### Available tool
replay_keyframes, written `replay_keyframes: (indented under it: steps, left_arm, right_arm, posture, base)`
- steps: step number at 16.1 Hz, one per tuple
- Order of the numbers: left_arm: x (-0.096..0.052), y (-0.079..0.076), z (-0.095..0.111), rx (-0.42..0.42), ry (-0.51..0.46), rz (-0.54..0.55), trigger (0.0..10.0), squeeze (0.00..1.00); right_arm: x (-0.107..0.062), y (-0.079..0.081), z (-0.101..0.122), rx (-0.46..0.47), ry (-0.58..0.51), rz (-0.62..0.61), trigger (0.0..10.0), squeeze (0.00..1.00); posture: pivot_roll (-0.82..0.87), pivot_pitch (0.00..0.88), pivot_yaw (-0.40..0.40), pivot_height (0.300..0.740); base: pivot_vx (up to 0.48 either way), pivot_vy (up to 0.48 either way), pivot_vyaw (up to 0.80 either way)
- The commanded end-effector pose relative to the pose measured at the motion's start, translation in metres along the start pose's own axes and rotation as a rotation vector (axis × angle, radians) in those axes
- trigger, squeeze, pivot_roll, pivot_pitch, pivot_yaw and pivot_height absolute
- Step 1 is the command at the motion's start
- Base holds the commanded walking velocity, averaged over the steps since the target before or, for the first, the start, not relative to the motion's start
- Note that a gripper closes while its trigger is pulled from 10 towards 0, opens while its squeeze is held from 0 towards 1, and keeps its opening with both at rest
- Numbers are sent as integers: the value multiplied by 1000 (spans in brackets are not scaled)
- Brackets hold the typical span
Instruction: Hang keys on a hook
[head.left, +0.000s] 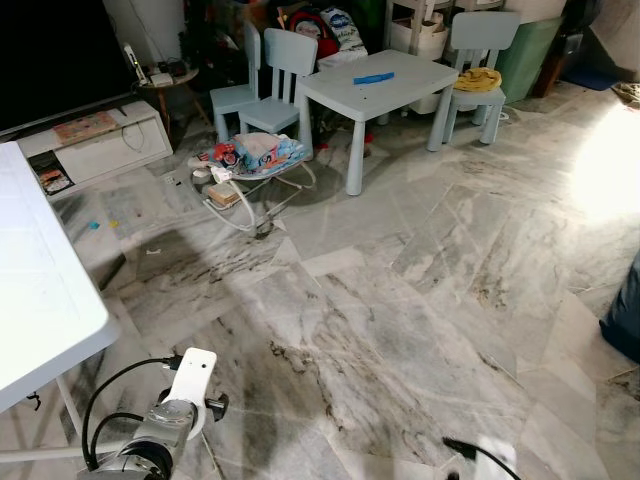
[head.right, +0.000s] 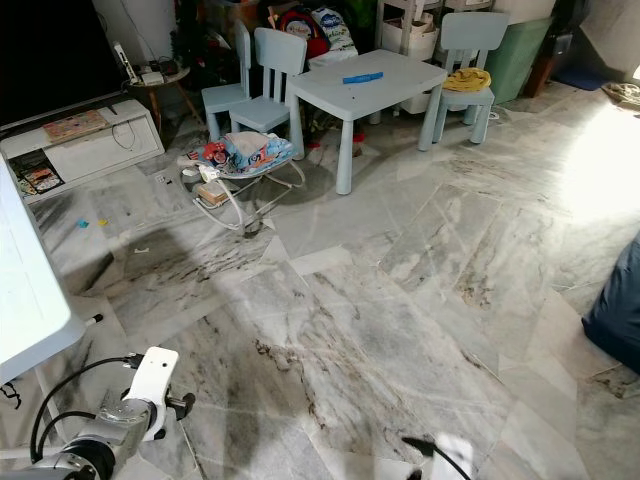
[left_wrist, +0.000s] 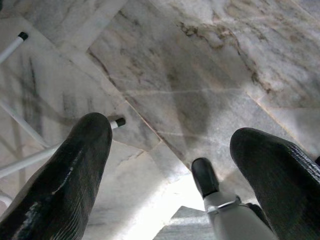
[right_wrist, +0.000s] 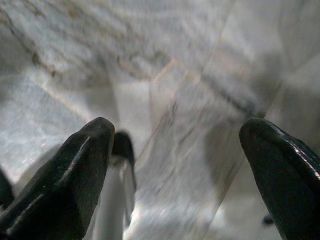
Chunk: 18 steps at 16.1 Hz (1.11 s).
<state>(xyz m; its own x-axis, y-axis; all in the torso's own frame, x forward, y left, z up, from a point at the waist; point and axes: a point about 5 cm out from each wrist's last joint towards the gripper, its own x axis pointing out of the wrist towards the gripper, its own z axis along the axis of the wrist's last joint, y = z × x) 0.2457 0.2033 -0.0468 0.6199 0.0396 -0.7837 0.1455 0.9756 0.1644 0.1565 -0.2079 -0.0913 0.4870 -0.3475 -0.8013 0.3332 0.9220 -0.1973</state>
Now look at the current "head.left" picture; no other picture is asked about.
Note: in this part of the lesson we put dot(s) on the dark blue cushion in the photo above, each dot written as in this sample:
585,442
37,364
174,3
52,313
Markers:
625,315

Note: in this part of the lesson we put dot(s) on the white plastic folding table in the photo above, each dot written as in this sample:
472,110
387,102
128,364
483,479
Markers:
40,280

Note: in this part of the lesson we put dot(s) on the tiny blue floor toy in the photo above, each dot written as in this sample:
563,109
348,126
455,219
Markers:
94,225

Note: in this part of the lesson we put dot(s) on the colourful baby bouncer seat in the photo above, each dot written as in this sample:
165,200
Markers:
255,155

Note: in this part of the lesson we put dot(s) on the white low television stand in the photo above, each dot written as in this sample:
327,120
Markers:
110,150

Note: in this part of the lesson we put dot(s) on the dark magazine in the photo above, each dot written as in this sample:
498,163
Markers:
53,180

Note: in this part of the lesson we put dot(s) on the light blue children's chair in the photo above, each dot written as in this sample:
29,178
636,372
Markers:
275,115
485,35
232,97

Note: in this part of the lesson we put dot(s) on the flat brown picture book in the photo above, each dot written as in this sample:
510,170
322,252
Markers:
85,127

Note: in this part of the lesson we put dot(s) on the small round wooden side table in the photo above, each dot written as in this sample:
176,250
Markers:
165,82

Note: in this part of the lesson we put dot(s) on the light blue children's table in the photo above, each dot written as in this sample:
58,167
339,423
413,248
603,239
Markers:
385,95

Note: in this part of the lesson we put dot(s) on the flat blue plastic toy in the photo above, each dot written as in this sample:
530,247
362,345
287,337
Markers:
373,77

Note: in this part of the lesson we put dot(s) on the woven basket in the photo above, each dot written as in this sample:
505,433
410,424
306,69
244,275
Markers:
628,94

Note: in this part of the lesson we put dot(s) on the black television screen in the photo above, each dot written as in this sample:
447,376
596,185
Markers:
55,55

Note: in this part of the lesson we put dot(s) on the white blue wipes pack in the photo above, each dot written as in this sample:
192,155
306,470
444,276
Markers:
342,28

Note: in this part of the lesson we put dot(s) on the yellow crumpled cloth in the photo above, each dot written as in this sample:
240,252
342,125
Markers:
478,80

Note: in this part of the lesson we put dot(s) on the green plastic bin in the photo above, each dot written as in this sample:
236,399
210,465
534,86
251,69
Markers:
530,55

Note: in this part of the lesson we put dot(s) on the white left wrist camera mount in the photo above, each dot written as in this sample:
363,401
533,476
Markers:
192,375

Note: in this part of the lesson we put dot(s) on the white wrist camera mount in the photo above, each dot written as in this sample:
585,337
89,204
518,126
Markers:
192,375
500,458

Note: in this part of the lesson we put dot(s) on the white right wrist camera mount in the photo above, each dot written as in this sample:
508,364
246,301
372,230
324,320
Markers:
500,458

